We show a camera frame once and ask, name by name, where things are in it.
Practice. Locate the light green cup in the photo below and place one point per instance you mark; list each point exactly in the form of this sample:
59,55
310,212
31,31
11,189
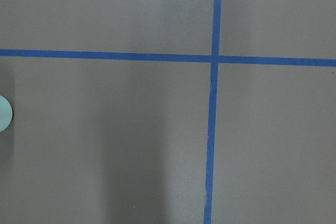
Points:
6,113

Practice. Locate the brown paper table cover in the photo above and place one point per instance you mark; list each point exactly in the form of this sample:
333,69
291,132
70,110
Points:
168,111

